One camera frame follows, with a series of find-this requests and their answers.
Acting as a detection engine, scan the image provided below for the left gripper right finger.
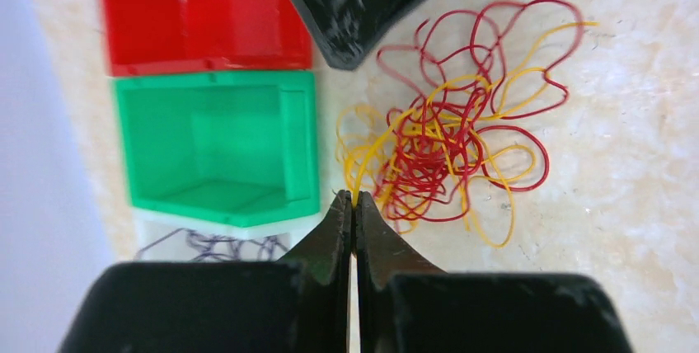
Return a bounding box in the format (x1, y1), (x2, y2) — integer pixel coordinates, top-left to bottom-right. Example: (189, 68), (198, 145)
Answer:
(354, 192), (631, 352)

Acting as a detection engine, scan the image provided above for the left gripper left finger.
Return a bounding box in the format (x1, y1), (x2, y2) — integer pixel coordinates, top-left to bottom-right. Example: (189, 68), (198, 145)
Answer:
(59, 191), (353, 352)

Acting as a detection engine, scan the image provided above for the purple wire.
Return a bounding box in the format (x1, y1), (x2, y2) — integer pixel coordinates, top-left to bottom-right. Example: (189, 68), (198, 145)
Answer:
(136, 228), (289, 263)

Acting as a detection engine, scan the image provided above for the coloured wire bundle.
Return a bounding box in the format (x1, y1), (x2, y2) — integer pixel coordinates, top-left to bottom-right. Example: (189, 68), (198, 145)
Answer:
(335, 0), (599, 249)

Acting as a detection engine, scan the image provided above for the white plastic bin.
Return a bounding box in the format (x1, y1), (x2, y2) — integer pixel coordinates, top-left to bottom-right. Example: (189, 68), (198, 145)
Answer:
(134, 209), (322, 262)

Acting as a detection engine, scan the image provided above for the green plastic bin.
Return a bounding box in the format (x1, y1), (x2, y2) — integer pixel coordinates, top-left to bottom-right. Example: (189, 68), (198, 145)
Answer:
(114, 70), (321, 228)

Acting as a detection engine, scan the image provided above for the red plastic bin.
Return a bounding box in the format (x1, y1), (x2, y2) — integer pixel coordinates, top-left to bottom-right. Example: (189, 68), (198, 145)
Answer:
(101, 0), (312, 77)

